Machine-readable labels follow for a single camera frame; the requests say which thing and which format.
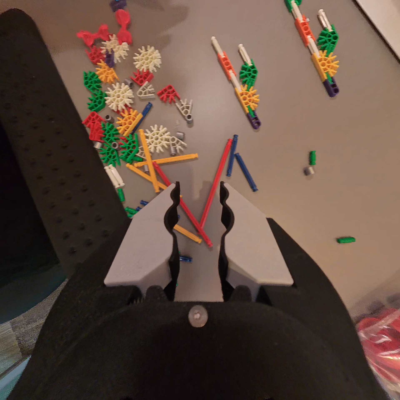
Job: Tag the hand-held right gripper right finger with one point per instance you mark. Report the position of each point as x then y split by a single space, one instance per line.
259 250

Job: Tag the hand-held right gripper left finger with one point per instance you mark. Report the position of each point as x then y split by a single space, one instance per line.
137 250

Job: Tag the purple clip connector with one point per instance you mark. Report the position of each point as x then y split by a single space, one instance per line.
254 122
117 4

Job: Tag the yellow half-circle connector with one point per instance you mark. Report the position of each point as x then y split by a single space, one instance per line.
247 98

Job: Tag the short white rod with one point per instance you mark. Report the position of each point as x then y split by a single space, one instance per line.
244 52
235 82
215 44

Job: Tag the green fan connector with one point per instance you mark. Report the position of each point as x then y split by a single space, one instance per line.
248 73

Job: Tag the orange slotted connector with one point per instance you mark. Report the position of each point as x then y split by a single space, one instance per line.
226 64

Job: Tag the pile of colourful toy pieces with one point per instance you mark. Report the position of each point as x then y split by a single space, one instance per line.
147 58

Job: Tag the dark blue rod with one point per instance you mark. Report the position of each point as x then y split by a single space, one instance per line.
246 172
232 154

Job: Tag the clear bag of red pieces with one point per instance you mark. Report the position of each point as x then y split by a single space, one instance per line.
381 343

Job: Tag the black perforated office chair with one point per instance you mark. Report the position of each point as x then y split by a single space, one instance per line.
47 125

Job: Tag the assembled multicolour toy model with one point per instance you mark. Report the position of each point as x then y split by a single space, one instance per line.
326 64

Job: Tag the red double-ended connector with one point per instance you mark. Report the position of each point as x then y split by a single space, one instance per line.
123 26
92 36

